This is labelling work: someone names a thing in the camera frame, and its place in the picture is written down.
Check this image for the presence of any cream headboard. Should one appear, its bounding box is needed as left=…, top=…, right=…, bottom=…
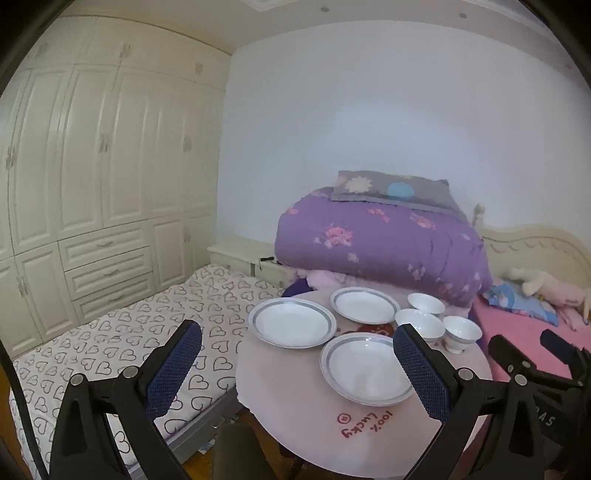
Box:
left=471, top=203, right=591, bottom=289

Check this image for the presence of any pink bed sheet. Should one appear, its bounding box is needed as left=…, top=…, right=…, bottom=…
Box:
left=470, top=295, right=591, bottom=385

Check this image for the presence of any heart print mattress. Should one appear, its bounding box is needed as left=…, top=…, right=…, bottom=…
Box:
left=8, top=264, right=286, bottom=478

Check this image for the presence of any cream panelled wardrobe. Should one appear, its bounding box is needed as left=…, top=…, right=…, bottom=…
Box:
left=0, top=16, right=232, bottom=358

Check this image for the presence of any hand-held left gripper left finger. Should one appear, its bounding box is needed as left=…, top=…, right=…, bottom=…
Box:
left=50, top=319, right=204, bottom=480

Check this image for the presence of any grey flower print pillow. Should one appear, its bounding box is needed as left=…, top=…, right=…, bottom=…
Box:
left=331, top=170, right=455, bottom=210

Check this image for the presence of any blue printed pillow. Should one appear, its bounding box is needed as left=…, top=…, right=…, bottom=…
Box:
left=482, top=283, right=561, bottom=326

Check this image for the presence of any dark purple cloth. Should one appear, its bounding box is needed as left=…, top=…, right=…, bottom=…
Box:
left=281, top=276, right=319, bottom=299

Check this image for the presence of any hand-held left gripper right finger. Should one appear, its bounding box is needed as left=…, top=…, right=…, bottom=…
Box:
left=392, top=323, right=548, bottom=480

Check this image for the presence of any pink plush toy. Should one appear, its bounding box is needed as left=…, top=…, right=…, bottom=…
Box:
left=501, top=266, right=591, bottom=331

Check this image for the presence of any white bowl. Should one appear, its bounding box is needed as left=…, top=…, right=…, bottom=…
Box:
left=442, top=316, right=483, bottom=354
left=407, top=292, right=447, bottom=315
left=394, top=308, right=446, bottom=343

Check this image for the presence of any purple floral quilt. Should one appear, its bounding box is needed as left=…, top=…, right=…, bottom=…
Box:
left=274, top=186, right=494, bottom=308

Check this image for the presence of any white plate with grey rim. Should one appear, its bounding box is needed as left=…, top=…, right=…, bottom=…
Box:
left=248, top=298, right=338, bottom=349
left=329, top=287, right=402, bottom=325
left=320, top=332, right=416, bottom=407

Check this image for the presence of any cream nightstand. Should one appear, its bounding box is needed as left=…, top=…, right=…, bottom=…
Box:
left=206, top=236, right=289, bottom=287

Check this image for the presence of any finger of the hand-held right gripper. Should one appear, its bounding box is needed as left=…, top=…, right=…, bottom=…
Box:
left=488, top=334, right=578, bottom=385
left=540, top=329, right=591, bottom=380

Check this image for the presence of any round pink table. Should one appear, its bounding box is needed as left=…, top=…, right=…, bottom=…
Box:
left=235, top=288, right=494, bottom=477

